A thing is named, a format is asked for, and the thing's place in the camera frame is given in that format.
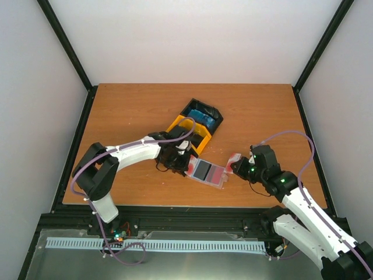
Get black bin with blue cards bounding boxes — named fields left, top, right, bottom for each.
left=180, top=99, right=224, bottom=135

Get stack of blue cards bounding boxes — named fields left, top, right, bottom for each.
left=188, top=109, right=216, bottom=129

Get yellow plastic bin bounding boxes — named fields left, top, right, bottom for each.
left=166, top=114, right=213, bottom=157

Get black cards in yellow bin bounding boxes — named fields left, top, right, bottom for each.
left=185, top=132, right=204, bottom=148

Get pink card holder wallet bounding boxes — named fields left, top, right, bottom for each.
left=185, top=156, right=228, bottom=190

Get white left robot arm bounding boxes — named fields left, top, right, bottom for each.
left=71, top=131, right=192, bottom=235

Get light blue cable duct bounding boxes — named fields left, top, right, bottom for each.
left=45, top=237, right=266, bottom=254

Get red credit card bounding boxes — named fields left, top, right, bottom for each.
left=206, top=165, right=225, bottom=188
left=225, top=153, right=241, bottom=174

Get black aluminium frame rail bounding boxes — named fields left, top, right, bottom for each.
left=18, top=1, right=353, bottom=279

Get black stripe credit card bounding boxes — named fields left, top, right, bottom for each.
left=193, top=160, right=212, bottom=181

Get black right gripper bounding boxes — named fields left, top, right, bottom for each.
left=231, top=156, right=266, bottom=184

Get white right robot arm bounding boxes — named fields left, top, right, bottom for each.
left=227, top=145, right=372, bottom=279

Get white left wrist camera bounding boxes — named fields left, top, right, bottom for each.
left=176, top=140, right=191, bottom=155

